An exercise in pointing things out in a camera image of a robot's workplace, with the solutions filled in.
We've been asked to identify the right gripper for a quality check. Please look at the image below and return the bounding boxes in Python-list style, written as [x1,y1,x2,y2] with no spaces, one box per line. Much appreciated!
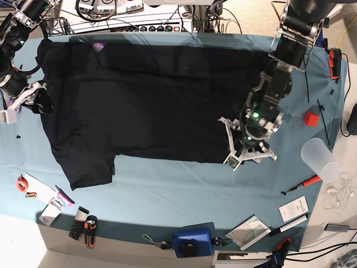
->
[1,72,47,125]

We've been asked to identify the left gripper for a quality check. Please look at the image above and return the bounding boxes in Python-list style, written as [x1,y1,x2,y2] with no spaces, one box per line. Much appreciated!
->
[218,108,283,170]

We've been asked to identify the black t-shirt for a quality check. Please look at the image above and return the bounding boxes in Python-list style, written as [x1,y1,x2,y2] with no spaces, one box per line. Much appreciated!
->
[36,41,269,189]

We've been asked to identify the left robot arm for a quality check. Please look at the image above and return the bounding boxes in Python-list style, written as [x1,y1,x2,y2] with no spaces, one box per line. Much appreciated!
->
[219,1,342,170]

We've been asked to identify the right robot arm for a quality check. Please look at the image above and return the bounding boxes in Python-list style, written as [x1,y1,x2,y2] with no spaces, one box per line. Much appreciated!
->
[1,1,60,124]

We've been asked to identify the purple tape roll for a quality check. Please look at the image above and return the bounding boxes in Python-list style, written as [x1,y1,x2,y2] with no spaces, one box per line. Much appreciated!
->
[8,99,23,115]

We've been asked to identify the red cube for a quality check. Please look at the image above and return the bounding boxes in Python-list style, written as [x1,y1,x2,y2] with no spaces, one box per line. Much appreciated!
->
[303,112,319,127]

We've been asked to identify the teal table cloth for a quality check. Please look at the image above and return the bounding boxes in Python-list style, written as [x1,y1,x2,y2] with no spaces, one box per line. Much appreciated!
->
[1,47,344,243]

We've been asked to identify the translucent plastic cup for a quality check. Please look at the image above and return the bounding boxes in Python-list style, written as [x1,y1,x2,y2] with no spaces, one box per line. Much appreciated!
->
[301,137,341,183]

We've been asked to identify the orange tape roll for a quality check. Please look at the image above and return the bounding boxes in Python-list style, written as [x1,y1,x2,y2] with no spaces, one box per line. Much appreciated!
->
[16,176,29,193]

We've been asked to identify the orange black screwdriver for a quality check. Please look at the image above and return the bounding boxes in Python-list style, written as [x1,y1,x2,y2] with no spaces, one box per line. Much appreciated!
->
[281,175,321,195]

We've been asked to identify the short black rod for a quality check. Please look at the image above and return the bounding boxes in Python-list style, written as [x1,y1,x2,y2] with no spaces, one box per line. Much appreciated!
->
[317,99,330,146]

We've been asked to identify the white printed card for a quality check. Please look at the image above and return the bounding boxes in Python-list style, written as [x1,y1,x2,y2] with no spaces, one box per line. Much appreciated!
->
[279,196,309,222]

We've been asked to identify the folded map booklet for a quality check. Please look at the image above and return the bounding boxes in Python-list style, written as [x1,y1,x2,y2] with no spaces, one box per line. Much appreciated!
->
[225,215,271,251]

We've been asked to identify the small brass battery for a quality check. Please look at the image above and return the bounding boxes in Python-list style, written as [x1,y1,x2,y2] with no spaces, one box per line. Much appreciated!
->
[26,192,37,198]

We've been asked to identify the long black rod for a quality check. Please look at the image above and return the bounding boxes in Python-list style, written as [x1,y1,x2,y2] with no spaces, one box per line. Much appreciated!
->
[304,71,310,103]

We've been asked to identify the white paper sheet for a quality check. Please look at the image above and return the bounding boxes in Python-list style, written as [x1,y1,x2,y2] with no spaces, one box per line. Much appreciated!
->
[23,173,57,204]

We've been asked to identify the black white marker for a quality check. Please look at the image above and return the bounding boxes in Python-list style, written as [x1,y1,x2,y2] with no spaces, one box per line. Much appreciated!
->
[269,214,308,237]

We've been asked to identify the black computer mouse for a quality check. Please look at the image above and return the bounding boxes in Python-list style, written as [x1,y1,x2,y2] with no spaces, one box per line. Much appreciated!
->
[346,104,357,136]

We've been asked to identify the white packaged card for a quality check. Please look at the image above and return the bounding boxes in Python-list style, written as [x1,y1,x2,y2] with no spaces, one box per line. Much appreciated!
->
[38,198,64,227]

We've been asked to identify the white earphones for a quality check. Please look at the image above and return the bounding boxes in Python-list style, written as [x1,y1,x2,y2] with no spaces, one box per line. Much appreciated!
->
[322,172,356,210]

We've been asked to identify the blue plastic box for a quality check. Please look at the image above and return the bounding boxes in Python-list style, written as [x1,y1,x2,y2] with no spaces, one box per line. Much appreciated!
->
[171,228,214,259]

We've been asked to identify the blue orange bottom clamp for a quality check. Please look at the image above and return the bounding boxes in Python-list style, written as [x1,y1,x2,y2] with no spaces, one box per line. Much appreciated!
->
[254,238,292,268]

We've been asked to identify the grey usb hub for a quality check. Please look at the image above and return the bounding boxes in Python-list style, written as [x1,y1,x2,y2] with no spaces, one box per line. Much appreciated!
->
[324,223,350,232]

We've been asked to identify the orange black clamp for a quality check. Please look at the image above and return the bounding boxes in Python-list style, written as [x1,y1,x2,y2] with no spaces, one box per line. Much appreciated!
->
[329,48,342,83]

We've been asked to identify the metal carabiner keyring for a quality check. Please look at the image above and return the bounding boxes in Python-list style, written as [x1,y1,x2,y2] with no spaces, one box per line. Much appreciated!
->
[142,234,172,250]

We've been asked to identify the orange black pliers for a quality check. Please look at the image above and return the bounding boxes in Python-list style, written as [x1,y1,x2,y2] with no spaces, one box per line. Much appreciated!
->
[84,216,98,249]

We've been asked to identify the black remote control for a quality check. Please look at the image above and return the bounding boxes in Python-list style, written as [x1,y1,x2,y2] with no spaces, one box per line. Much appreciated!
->
[69,207,89,241]

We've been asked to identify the black clip with ring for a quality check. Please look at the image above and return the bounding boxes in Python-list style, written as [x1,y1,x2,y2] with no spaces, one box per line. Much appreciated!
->
[211,237,233,247]

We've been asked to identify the power strip with red switch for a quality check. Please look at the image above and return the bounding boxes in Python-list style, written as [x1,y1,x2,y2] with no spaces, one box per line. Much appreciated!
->
[110,24,182,32]

